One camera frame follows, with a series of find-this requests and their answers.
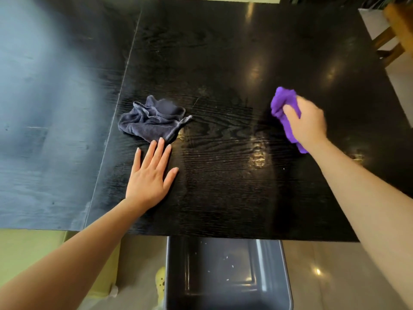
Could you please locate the person's right hand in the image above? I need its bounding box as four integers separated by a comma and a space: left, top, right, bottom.
283, 95, 328, 149

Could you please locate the person's left hand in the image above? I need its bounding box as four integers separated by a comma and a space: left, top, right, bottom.
125, 138, 179, 212

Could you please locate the purple cleaning cloth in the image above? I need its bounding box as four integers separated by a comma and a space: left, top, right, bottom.
270, 87, 309, 154

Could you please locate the person's left forearm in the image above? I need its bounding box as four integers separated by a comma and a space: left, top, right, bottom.
0, 198, 149, 310

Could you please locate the person's right forearm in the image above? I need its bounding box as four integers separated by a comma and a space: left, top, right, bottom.
303, 137, 413, 310

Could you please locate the grey-blue cleaning cloth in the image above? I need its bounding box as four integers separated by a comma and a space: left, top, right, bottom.
118, 95, 193, 143

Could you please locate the black wooden table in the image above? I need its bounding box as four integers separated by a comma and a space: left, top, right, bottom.
0, 0, 413, 242

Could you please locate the yellow slipper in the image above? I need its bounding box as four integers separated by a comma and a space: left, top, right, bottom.
155, 266, 166, 302

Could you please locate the grey plastic bin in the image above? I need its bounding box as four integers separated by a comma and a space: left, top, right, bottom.
163, 236, 293, 310

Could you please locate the wooden chair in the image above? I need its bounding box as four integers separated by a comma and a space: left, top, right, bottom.
371, 1, 413, 68

